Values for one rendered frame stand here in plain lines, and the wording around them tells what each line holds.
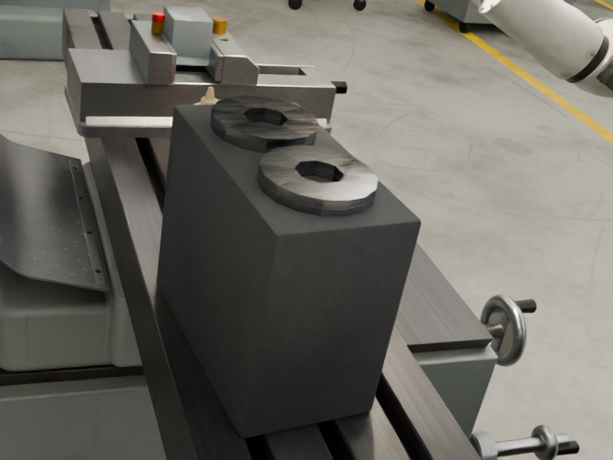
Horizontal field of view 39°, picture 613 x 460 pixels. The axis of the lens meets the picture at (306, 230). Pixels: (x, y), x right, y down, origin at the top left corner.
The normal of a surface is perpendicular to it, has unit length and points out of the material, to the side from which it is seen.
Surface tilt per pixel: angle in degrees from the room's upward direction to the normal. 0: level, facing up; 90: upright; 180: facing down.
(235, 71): 90
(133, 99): 90
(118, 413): 90
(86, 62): 0
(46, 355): 90
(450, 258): 0
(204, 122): 0
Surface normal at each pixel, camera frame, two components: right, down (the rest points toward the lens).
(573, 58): -0.12, 0.65
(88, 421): 0.32, 0.51
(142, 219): 0.17, -0.86
